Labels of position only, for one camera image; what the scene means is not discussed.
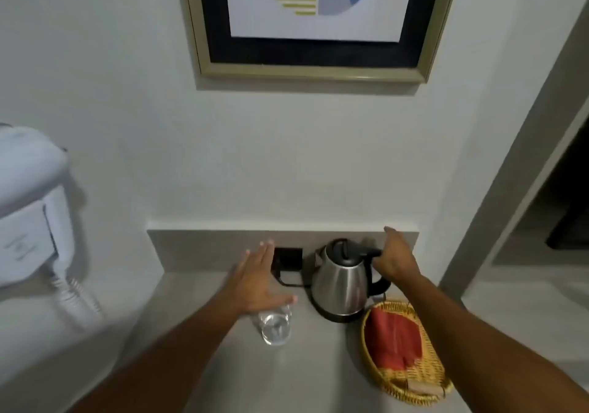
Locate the person's right hand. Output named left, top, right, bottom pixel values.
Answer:
left=370, top=226, right=422, bottom=285

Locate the person's left hand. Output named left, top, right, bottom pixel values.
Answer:
left=224, top=240, right=299, bottom=318

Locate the person's left forearm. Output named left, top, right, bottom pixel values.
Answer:
left=68, top=288, right=253, bottom=413

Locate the person's right forearm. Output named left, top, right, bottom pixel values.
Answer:
left=390, top=272, right=589, bottom=413

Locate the clear drinking glass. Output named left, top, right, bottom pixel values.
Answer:
left=257, top=303, right=294, bottom=347

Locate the black kettle base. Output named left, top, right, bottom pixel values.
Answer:
left=313, top=296, right=374, bottom=324

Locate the stainless steel electric kettle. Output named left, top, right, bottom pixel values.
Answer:
left=311, top=238, right=392, bottom=317

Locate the red cloth napkin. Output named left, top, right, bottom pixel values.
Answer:
left=365, top=309, right=424, bottom=370

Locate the yellow wicker basket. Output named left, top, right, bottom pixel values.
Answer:
left=360, top=299, right=455, bottom=407

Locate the white sachet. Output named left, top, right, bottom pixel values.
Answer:
left=407, top=377, right=450, bottom=398

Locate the gold framed abstract picture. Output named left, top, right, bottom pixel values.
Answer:
left=177, top=0, right=463, bottom=84

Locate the black power cable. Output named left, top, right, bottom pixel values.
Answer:
left=271, top=266, right=319, bottom=289

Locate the black wall socket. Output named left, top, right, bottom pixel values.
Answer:
left=271, top=246, right=304, bottom=274

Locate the grey door frame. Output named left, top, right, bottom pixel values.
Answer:
left=438, top=0, right=589, bottom=299

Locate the white coiled cord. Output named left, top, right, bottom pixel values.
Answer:
left=46, top=269, right=106, bottom=331

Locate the white wall hair dryer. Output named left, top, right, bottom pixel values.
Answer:
left=0, top=123, right=75, bottom=290

